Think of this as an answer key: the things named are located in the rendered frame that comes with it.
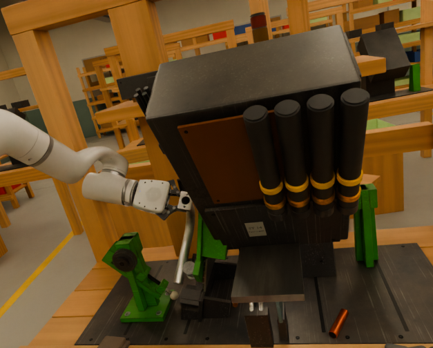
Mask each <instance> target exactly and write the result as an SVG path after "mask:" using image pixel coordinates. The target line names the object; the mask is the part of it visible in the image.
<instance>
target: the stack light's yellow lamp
mask: <svg viewBox="0 0 433 348"><path fill-rule="evenodd" d="M252 33H253V42H254V43H257V42H261V41H266V40H269V35H268V29H267V27H264V28H259V29H255V30H253V31H252Z"/></svg>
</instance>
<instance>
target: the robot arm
mask: <svg viewBox="0 0 433 348"><path fill-rule="evenodd" d="M5 154H6V155H9V156H11V157H13V158H15V159H16V160H19V161H20V162H23V163H24V164H27V165H29V166H31V167H33V168H35V169H37V170H38V171H41V172H43V173H45V174H47V175H49V176H51V177H53V178H55V179H57V180H60V181H62V182H65V183H67V184H74V183H77V182H78V181H80V179H81V178H82V177H83V176H84V175H85V174H86V172H87V171H88V169H89V168H90V167H91V166H92V165H93V164H94V163H95V162H96V161H97V160H99V161H100V162H101V163H102V164H103V168H102V171H101V173H89V174H87V176H86V177H85V178H84V181H83V184H82V195H83V196H84V197H85V198H86V199H90V200H97V201H101V202H108V203H113V204H120V205H124V206H133V207H134V208H136V209H139V210H141V211H145V212H148V213H152V214H156V215H158V216H159V217H160V218H161V219H163V220H166V218H167V217H168V216H169V215H171V214H172V213H174V212H176V211H180V212H185V213H186V212H187V211H189V210H184V209H178V208H177V207H178V205H176V206H173V205H170V204H169V199H170V196H178V197H180V194H181V192H180V191H179V190H178V188H177V187H176V184H175V180H169V181H167V182H166V181H161V180H140V181H139V182H138V181H137V180H131V179H126V178H125V177H126V173H127V170H128V161H127V160H126V158H125V157H123V156H122V155H120V154H119V153H117V152H116V151H114V150H113V149H111V148H108V147H105V146H94V147H90V148H85V149H83V150H81V151H78V152H75V151H74V150H72V149H70V148H68V147H67V146H65V145H64V144H62V143H61V142H59V141H57V140H56V139H55V138H53V137H51V136H49V135H48V134H47V133H45V132H43V131H42V130H40V129H38V128H37V127H35V126H33V125H32V124H30V123H29V122H27V121H26V120H24V119H22V118H20V117H19V116H17V115H16V114H14V113H11V112H9V111H7V110H3V109H0V157H1V156H2V155H5ZM170 185H171V186H172V187H173V190H172V189H171V187H170Z"/></svg>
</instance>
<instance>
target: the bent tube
mask: <svg viewBox="0 0 433 348"><path fill-rule="evenodd" d="M186 194H188V193H187V192H185V191H181V194H180V200H179V203H178V207H177V208H178V209H184V210H189V211H187V212H186V226H185V231H184V237H183V241H182V246H181V249H180V255H179V259H178V262H177V268H176V272H175V277H174V281H173V282H174V283H176V284H183V281H184V274H185V272H183V265H184V263H186V262H188V258H189V251H190V248H191V242H192V238H193V232H194V226H195V208H194V205H193V203H192V200H191V198H190V197H189V195H186ZM184 206H185V208H184Z"/></svg>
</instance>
